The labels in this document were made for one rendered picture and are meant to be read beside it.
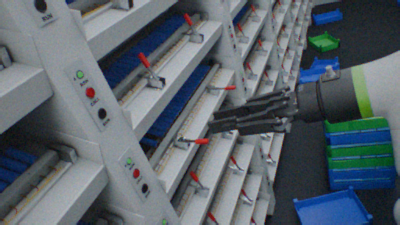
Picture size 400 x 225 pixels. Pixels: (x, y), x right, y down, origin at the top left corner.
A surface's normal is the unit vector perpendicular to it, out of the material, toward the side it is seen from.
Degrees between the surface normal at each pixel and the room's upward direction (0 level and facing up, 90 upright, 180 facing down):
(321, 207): 0
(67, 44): 90
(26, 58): 90
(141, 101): 20
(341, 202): 0
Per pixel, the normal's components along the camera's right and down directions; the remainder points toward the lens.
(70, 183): 0.02, -0.77
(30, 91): 0.94, 0.24
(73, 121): -0.36, 0.59
